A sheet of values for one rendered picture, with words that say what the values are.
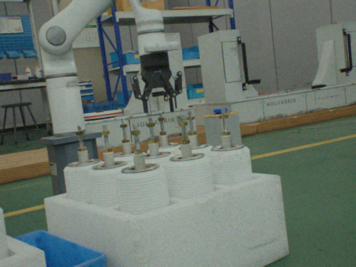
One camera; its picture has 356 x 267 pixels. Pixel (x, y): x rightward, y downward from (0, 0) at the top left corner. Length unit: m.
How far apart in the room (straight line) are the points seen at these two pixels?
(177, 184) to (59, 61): 0.66
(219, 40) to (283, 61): 4.30
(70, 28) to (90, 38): 6.08
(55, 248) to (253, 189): 0.44
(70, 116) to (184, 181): 0.56
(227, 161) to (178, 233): 0.21
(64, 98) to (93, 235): 0.54
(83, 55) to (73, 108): 6.02
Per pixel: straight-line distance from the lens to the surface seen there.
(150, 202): 0.88
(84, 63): 7.40
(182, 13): 6.49
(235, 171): 1.02
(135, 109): 3.31
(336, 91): 4.27
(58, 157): 1.40
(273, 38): 8.01
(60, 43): 1.40
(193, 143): 1.13
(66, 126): 1.40
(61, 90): 1.40
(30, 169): 2.84
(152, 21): 1.21
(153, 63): 1.20
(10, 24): 7.04
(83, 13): 1.42
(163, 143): 1.23
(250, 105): 3.64
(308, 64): 7.46
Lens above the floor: 0.39
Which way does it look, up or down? 5 degrees down
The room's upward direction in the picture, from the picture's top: 7 degrees counter-clockwise
